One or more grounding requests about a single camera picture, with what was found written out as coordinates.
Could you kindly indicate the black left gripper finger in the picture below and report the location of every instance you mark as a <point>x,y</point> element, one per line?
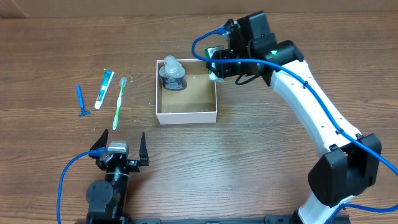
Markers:
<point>97,148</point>
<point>143,154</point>

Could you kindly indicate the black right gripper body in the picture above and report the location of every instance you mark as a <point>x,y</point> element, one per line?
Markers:
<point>227,68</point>

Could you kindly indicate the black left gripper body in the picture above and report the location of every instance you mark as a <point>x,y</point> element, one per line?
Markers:
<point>134,166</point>

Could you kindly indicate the green white soap box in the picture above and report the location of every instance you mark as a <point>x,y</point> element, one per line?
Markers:
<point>212,71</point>

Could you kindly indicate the white cardboard box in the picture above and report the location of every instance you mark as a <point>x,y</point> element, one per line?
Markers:
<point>195,104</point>

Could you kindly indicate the clear soap bottle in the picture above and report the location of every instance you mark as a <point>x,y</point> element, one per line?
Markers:
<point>172,74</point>

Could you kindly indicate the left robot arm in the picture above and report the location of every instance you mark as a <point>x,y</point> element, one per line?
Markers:
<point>107,197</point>

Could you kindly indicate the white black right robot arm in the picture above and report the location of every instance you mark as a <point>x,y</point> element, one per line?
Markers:
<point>347,160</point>

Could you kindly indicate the blue disposable razor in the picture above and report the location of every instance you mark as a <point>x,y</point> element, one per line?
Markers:
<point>84,112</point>

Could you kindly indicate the green toothbrush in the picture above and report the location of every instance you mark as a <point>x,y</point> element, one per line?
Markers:
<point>122,85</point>

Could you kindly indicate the toothpaste tube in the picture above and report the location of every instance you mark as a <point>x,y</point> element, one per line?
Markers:
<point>107,78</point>

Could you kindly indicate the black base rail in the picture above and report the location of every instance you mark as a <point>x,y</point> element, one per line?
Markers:
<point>217,221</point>

